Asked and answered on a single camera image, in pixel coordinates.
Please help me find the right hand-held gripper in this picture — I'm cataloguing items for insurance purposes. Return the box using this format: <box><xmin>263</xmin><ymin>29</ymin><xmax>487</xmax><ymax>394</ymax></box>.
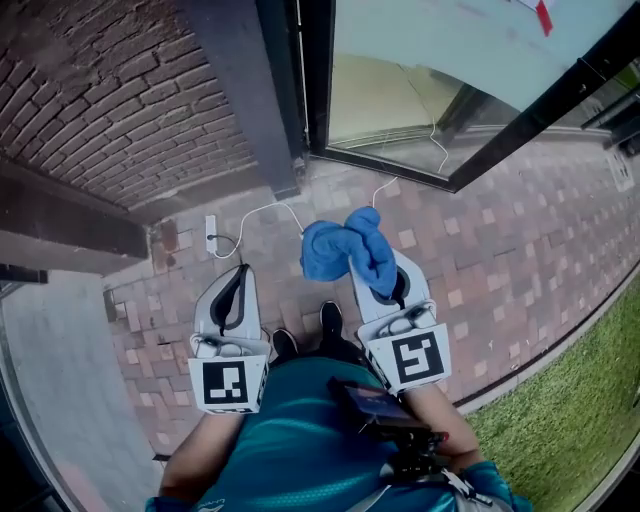
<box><xmin>348</xmin><ymin>247</ymin><xmax>454</xmax><ymax>397</ymax></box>

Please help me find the person's left forearm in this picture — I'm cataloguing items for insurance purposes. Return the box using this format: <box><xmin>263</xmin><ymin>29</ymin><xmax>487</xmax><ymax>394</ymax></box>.
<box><xmin>159</xmin><ymin>412</ymin><xmax>251</xmax><ymax>501</ymax></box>

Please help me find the white paper notice, red tape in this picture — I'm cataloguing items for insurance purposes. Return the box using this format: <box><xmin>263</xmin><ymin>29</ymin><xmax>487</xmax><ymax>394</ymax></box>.
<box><xmin>533</xmin><ymin>0</ymin><xmax>556</xmax><ymax>38</ymax></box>

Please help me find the thin black power cable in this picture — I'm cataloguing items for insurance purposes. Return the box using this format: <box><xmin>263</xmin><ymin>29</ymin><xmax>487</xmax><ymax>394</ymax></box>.
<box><xmin>207</xmin><ymin>232</ymin><xmax>251</xmax><ymax>267</ymax></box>

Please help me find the black framed glass door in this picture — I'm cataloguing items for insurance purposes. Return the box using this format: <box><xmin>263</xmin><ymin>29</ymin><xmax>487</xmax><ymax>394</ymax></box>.
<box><xmin>294</xmin><ymin>0</ymin><xmax>640</xmax><ymax>194</ymax></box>

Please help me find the dark grey metal post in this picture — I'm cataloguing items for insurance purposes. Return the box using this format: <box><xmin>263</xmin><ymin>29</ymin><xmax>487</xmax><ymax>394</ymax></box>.
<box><xmin>177</xmin><ymin>0</ymin><xmax>306</xmax><ymax>199</ymax></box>

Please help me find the blue microfibre cloth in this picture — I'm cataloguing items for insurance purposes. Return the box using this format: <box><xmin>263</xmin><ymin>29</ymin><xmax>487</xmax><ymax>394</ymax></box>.
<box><xmin>299</xmin><ymin>206</ymin><xmax>397</xmax><ymax>300</ymax></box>

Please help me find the person's right black shoe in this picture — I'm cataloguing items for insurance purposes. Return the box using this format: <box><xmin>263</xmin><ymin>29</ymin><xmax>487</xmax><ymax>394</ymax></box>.
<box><xmin>319</xmin><ymin>300</ymin><xmax>344</xmax><ymax>346</ymax></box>

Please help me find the person's right forearm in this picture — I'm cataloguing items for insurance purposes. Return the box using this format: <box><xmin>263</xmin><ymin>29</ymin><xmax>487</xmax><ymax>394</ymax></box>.
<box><xmin>399</xmin><ymin>384</ymin><xmax>484</xmax><ymax>474</ymax></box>

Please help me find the person's left black shoe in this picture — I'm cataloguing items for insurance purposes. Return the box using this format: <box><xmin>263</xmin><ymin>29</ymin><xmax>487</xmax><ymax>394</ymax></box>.
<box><xmin>272</xmin><ymin>328</ymin><xmax>300</xmax><ymax>366</ymax></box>

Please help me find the person's teal shirt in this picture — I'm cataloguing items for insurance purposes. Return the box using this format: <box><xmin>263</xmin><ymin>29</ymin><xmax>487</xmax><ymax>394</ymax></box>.
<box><xmin>144</xmin><ymin>357</ymin><xmax>534</xmax><ymax>512</ymax></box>

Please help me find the person's black shoe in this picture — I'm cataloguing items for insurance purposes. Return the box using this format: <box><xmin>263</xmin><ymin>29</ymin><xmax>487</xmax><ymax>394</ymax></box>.
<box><xmin>272</xmin><ymin>328</ymin><xmax>300</xmax><ymax>366</ymax></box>
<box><xmin>319</xmin><ymin>300</ymin><xmax>344</xmax><ymax>346</ymax></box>

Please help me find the grey square drain cover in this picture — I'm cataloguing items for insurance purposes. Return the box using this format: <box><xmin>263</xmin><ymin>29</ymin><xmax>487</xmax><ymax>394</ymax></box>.
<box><xmin>605</xmin><ymin>148</ymin><xmax>637</xmax><ymax>194</ymax></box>

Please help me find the black chest-mounted device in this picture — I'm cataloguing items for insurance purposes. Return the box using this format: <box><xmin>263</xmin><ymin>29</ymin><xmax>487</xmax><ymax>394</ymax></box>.
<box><xmin>327</xmin><ymin>375</ymin><xmax>451</xmax><ymax>481</ymax></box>

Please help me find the green grass lawn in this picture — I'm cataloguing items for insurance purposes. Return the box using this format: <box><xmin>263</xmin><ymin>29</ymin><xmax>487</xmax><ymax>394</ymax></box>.
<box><xmin>462</xmin><ymin>279</ymin><xmax>640</xmax><ymax>512</ymax></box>

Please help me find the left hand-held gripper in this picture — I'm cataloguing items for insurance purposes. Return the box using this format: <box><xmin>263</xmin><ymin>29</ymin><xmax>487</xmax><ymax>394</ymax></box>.
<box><xmin>188</xmin><ymin>263</ymin><xmax>272</xmax><ymax>416</ymax></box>

